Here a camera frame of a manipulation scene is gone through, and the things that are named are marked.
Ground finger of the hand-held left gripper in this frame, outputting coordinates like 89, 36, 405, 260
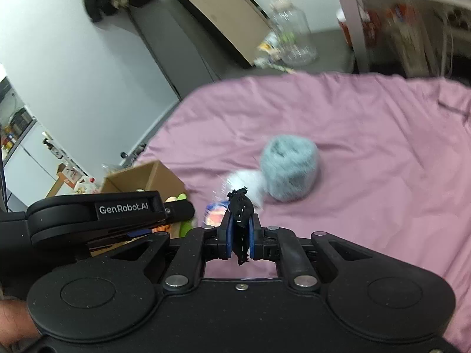
87, 228, 162, 258
164, 199, 196, 226

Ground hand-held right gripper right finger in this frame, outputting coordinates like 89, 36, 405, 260
249, 215, 373, 292

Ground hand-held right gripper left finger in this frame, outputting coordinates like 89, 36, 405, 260
110, 213, 235, 292

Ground black fuzzy hair tie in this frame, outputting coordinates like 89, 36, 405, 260
226, 187, 255, 266

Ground orange soft toy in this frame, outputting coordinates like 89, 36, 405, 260
152, 225, 173, 242

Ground person's left hand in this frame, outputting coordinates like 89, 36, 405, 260
0, 299, 39, 344

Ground green plush toy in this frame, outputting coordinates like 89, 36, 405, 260
165, 193, 198, 240

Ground clear wrapped colourful item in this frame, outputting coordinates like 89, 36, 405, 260
202, 187, 232, 229

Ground brown cardboard box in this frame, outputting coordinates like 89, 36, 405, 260
99, 160, 189, 211

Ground white fluffy ball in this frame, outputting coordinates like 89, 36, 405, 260
224, 170, 267, 211

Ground white refrigerator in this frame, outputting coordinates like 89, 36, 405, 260
0, 117, 93, 207

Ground blue-grey fluffy yarn ball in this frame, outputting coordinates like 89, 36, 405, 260
259, 134, 320, 203

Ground pink bed sheet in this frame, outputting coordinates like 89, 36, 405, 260
134, 71, 471, 353

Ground yellow white packets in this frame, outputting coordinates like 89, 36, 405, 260
253, 31, 297, 73

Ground brown framed board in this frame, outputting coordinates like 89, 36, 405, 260
174, 0, 276, 69

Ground clear plastic jar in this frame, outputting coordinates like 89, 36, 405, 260
266, 0, 319, 67

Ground white shelf desk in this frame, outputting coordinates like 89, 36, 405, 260
333, 0, 471, 79

